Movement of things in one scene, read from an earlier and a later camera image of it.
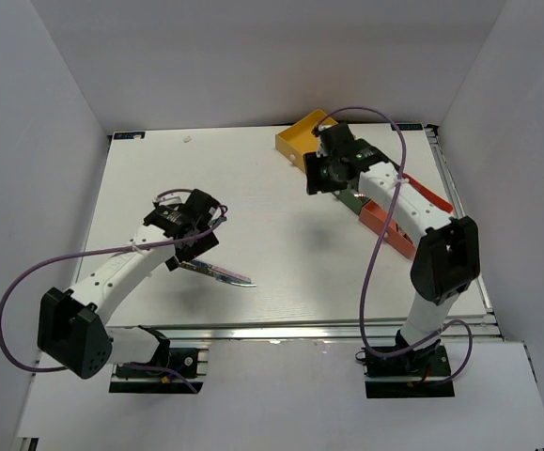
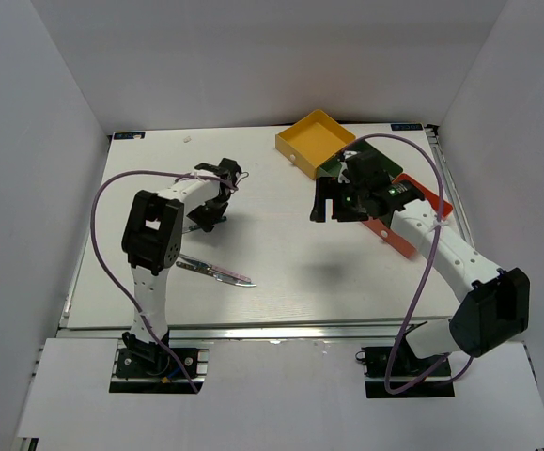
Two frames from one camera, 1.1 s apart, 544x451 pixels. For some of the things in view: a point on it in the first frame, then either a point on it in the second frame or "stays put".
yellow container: (298, 140) stays put
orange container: (400, 233) stays put
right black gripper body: (321, 173) → (346, 199)
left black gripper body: (201, 244) → (209, 213)
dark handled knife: (206, 269) stays put
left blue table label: (128, 134) stays put
